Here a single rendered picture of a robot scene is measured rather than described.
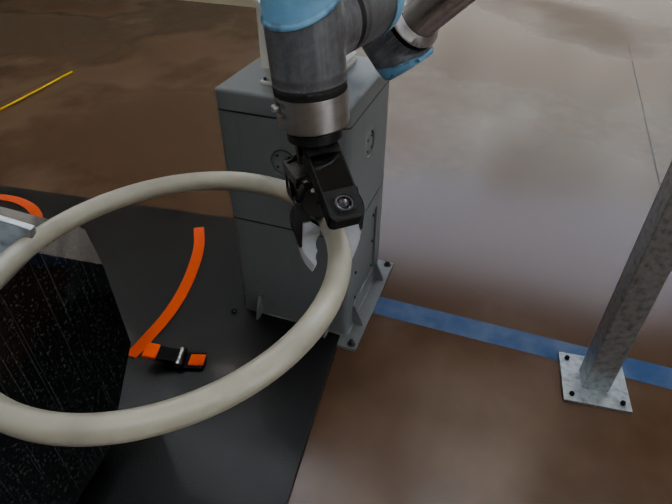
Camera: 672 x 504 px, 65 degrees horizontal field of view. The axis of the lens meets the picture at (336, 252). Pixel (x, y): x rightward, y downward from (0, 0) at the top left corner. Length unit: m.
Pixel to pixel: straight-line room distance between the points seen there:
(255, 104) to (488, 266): 1.22
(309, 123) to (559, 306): 1.66
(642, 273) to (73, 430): 1.38
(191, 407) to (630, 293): 1.32
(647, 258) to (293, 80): 1.15
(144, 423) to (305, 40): 0.41
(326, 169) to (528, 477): 1.21
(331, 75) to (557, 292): 1.73
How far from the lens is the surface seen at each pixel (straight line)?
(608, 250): 2.53
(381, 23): 0.71
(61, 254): 1.30
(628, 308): 1.67
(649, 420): 1.92
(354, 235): 0.75
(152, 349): 1.85
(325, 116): 0.63
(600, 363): 1.82
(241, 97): 1.50
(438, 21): 1.33
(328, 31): 0.61
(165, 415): 0.53
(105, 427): 0.54
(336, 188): 0.64
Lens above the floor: 1.39
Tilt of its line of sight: 38 degrees down
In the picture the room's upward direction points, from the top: straight up
